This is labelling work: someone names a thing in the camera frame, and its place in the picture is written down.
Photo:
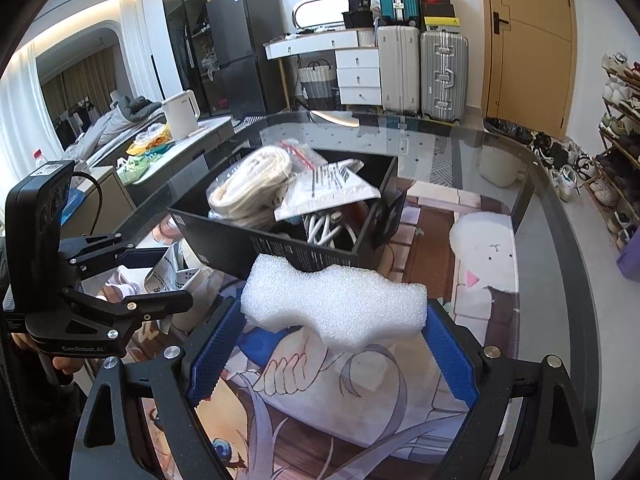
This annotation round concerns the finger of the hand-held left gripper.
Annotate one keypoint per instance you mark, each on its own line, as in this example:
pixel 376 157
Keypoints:
pixel 150 305
pixel 145 257

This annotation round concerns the side counter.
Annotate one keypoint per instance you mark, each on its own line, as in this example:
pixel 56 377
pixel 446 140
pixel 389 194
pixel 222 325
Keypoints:
pixel 200 140

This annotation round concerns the collection of assorted shoes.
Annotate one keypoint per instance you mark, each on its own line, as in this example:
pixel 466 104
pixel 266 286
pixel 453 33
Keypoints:
pixel 615 95

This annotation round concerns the silver suitcase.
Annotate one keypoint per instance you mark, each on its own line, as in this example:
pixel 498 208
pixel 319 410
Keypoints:
pixel 444 75

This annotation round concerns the black bag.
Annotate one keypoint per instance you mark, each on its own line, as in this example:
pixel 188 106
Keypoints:
pixel 360 10

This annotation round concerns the red cap plastic bottle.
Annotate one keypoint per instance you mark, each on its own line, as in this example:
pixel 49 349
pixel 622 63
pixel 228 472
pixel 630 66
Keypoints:
pixel 39 157

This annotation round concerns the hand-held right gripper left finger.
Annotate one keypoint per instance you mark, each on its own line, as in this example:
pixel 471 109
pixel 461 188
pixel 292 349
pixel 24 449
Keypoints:
pixel 215 355

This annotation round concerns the white foam block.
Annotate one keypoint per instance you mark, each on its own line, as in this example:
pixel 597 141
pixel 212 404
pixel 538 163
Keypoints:
pixel 330 300

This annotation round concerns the white electric kettle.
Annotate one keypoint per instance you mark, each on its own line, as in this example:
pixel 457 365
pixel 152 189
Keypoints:
pixel 180 112

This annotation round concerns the printed cartoon table mat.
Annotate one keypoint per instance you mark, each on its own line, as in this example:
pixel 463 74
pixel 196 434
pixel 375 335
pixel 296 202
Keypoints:
pixel 350 385

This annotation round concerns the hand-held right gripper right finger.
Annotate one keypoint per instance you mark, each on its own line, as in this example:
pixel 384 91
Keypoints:
pixel 452 355

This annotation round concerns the patterned rug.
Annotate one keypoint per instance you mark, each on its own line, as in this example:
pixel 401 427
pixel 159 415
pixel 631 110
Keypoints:
pixel 442 160

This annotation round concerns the dark glass wardrobe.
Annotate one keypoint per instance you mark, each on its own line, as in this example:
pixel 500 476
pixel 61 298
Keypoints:
pixel 187 35

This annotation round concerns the colourful snack bags pile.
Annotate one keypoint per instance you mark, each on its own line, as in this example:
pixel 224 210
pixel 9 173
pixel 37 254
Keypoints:
pixel 145 150

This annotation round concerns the dark jacket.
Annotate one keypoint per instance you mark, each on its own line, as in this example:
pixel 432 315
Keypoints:
pixel 135 107

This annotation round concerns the purple bag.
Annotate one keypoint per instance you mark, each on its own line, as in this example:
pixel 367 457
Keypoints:
pixel 631 260

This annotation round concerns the woven laundry basket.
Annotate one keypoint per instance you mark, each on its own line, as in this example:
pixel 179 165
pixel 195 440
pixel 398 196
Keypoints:
pixel 316 85

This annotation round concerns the wooden shoe rack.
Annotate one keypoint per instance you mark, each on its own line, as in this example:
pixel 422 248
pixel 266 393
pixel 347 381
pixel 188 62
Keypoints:
pixel 622 150

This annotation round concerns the white suitcase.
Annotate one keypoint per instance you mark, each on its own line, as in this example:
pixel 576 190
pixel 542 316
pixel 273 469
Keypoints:
pixel 398 70

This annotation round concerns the wooden door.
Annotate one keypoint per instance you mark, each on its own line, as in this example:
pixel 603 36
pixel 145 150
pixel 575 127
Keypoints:
pixel 530 45

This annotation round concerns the black refrigerator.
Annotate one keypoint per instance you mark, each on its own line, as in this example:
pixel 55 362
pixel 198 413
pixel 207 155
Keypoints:
pixel 240 60

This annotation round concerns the white dressing desk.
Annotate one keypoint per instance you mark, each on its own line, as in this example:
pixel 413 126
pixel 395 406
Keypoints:
pixel 325 47

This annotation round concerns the plain black shoe box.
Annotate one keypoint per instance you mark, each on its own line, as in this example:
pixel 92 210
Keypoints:
pixel 437 11

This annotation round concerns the oval mirror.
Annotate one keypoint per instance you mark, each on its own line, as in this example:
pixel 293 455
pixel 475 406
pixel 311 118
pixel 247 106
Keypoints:
pixel 320 10

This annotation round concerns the printed plastic packet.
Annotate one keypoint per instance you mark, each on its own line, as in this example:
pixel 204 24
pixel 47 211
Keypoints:
pixel 172 275
pixel 330 185

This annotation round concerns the person's left hand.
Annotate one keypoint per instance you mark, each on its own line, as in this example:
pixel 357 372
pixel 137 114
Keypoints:
pixel 22 342

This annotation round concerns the black organizer box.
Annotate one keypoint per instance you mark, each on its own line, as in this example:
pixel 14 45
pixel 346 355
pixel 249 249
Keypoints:
pixel 280 250

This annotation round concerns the loose sneakers pile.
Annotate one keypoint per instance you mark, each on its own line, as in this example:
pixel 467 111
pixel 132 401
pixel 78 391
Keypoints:
pixel 565 170

